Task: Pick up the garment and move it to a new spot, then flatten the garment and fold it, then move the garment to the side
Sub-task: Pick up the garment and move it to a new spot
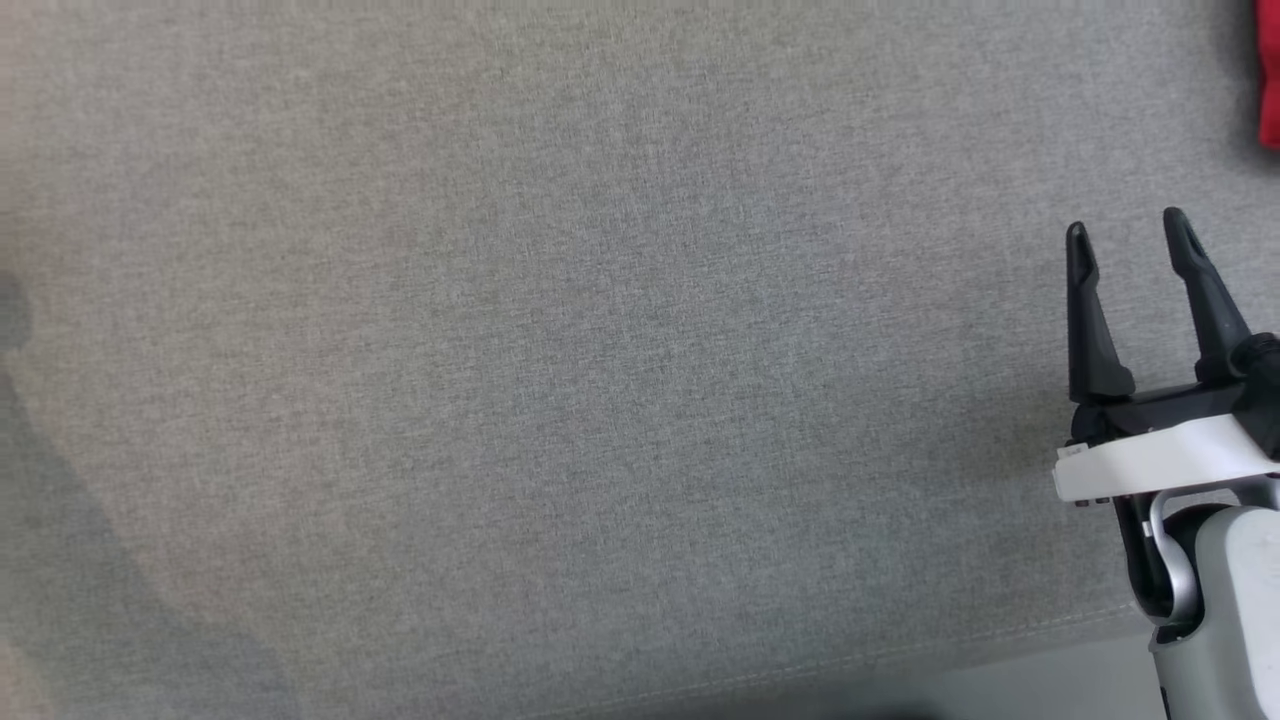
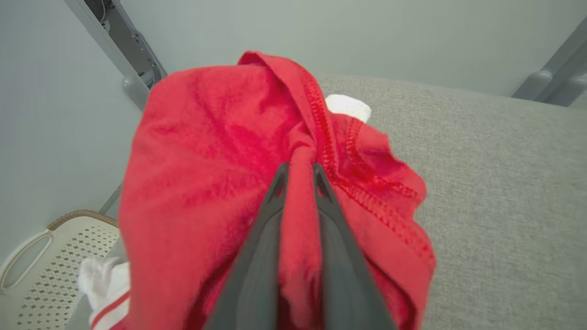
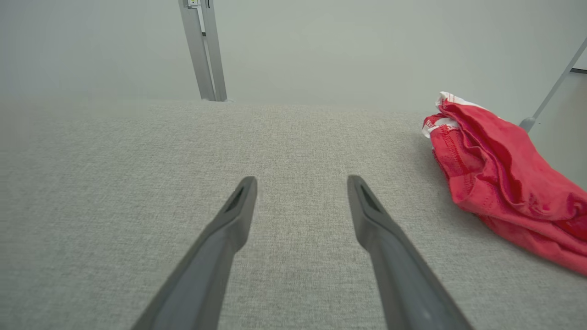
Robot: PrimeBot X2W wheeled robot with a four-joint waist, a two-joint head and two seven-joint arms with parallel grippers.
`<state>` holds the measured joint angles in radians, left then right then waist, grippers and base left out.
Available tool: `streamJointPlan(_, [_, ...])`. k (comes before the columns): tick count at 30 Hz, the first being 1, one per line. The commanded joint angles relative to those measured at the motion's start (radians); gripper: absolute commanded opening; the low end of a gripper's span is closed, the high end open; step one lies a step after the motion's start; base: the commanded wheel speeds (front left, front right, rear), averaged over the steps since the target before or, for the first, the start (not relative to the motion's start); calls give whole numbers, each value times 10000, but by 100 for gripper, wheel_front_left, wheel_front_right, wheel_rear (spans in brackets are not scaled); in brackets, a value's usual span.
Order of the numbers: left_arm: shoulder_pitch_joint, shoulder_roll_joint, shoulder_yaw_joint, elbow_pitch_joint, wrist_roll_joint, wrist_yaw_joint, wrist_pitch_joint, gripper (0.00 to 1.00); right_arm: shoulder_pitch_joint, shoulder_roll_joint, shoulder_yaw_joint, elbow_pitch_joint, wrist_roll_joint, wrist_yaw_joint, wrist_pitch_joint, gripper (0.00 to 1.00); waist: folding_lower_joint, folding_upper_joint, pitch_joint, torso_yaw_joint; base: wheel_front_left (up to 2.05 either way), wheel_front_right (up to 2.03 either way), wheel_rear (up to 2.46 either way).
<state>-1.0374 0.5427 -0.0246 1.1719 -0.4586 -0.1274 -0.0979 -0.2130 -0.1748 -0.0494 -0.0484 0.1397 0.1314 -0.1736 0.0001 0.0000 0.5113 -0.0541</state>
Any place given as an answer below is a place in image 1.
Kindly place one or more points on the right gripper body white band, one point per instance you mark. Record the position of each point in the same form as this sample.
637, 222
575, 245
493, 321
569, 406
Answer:
1160, 455

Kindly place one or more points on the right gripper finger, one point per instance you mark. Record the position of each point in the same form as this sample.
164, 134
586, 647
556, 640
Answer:
1090, 330
1210, 310

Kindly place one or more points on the red jersey with white trim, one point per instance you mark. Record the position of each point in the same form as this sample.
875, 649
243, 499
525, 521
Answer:
1270, 70

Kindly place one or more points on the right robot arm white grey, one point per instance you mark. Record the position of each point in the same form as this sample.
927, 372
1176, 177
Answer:
1240, 600

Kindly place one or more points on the grey fabric sofa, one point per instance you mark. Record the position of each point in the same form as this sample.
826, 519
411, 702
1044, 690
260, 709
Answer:
600, 350

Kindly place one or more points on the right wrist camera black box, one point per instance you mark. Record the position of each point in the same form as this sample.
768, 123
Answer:
1265, 390

